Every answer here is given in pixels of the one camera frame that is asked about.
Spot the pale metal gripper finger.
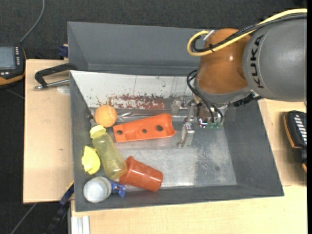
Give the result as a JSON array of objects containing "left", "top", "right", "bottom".
[
  {"left": 176, "top": 124, "right": 195, "bottom": 148},
  {"left": 171, "top": 98, "right": 189, "bottom": 115}
]

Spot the grey metal bin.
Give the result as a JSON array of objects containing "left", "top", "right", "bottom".
[{"left": 67, "top": 21, "right": 285, "bottom": 212}]

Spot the orange plastic part with holes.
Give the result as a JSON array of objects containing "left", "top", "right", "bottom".
[{"left": 112, "top": 113, "right": 177, "bottom": 143}]

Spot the red-orange plastic cup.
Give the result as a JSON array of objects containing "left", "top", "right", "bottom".
[{"left": 119, "top": 156, "right": 164, "bottom": 193}]

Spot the orange tennis ball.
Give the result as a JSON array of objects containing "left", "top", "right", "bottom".
[{"left": 94, "top": 105, "right": 118, "bottom": 128}]

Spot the yellow clear plastic bottle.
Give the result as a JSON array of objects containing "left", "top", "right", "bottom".
[{"left": 89, "top": 124, "right": 128, "bottom": 180}]

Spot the yellow crumpled object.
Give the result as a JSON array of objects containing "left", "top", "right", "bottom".
[{"left": 81, "top": 145, "right": 101, "bottom": 176}]

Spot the white spray bottle blue nozzle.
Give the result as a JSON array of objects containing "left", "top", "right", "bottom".
[{"left": 83, "top": 175, "right": 127, "bottom": 203}]

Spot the black cylinder on white bracket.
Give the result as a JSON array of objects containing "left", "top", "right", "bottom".
[{"left": 229, "top": 93, "right": 255, "bottom": 108}]

